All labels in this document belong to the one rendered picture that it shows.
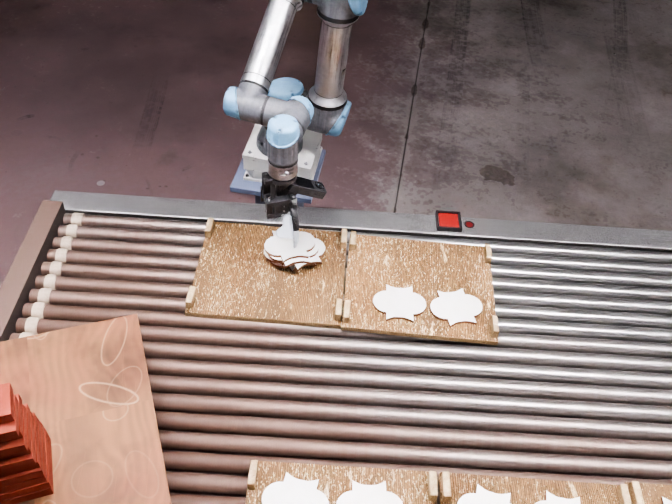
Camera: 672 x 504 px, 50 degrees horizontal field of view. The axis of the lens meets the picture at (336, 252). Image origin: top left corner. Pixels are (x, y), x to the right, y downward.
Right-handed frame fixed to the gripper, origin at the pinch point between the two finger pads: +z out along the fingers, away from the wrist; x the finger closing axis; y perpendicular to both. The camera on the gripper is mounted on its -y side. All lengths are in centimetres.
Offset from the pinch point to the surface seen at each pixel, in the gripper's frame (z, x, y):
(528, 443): 13, 70, -39
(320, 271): 11.4, 7.2, -7.0
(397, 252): 11.4, 5.7, -30.6
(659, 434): 14, 77, -71
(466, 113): 104, -174, -156
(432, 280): 11.4, 18.4, -36.2
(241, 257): 11.4, -3.7, 13.0
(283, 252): 5.6, 2.9, 2.6
